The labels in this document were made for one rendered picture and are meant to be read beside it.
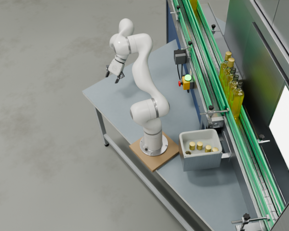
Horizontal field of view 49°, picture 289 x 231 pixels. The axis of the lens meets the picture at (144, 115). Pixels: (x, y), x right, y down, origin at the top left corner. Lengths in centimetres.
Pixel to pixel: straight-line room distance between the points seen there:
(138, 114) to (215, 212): 72
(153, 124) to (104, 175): 117
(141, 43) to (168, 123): 70
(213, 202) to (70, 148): 168
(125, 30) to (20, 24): 333
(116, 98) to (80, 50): 188
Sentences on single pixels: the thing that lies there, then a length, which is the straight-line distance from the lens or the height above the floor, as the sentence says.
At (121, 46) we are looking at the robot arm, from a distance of 181.
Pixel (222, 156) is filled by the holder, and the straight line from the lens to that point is 192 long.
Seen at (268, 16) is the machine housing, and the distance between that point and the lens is 178.
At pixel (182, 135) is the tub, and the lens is 190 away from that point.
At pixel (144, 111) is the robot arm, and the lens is 178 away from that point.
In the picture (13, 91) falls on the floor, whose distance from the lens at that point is 397.
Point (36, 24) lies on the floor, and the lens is 497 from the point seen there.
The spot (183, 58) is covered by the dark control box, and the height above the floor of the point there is 98.
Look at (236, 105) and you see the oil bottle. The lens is 186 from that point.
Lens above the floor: 253
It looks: 50 degrees down
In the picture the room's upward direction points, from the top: 6 degrees counter-clockwise
